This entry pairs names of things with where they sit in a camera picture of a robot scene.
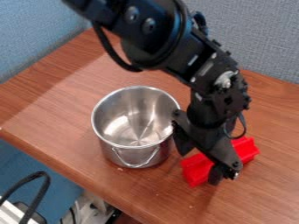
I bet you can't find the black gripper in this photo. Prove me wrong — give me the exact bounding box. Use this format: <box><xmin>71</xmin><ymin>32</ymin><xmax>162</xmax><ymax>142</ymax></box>
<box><xmin>172</xmin><ymin>87</ymin><xmax>251</xmax><ymax>186</ymax></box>

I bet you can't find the red rectangular block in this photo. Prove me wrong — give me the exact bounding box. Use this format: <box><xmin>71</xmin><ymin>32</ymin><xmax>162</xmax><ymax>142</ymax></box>
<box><xmin>180</xmin><ymin>136</ymin><xmax>260</xmax><ymax>187</ymax></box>

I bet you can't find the shiny metal pot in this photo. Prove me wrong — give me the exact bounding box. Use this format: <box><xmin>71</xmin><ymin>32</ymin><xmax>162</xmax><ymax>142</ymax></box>
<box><xmin>91</xmin><ymin>86</ymin><xmax>180</xmax><ymax>169</ymax></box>

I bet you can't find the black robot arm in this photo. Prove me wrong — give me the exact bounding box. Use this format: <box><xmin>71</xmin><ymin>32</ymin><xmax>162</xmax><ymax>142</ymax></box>
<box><xmin>61</xmin><ymin>0</ymin><xmax>251</xmax><ymax>185</ymax></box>

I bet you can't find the white clutter under table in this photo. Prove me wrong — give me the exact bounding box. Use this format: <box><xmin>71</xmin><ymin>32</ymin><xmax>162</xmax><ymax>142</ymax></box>
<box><xmin>57</xmin><ymin>191</ymin><xmax>116</xmax><ymax>224</ymax></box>

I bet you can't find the white box under table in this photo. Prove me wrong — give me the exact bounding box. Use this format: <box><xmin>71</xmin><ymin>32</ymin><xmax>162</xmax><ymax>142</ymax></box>
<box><xmin>0</xmin><ymin>201</ymin><xmax>48</xmax><ymax>224</ymax></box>

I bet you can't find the black strap handle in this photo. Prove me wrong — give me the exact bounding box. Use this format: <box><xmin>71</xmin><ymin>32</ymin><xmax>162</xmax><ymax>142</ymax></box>
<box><xmin>0</xmin><ymin>171</ymin><xmax>51</xmax><ymax>224</ymax></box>

